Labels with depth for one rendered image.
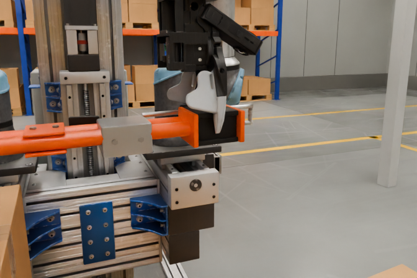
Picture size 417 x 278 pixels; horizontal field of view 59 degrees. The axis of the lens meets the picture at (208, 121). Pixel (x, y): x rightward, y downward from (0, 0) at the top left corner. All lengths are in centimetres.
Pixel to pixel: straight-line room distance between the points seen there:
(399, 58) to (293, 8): 732
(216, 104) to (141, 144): 12
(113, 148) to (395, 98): 333
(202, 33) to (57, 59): 72
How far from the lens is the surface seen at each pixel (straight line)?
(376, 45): 1270
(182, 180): 97
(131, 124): 52
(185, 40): 53
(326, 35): 1143
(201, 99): 53
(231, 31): 57
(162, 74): 106
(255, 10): 872
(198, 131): 54
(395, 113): 371
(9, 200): 71
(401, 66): 366
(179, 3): 55
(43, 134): 51
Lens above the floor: 133
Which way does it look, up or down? 12 degrees down
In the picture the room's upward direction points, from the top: straight up
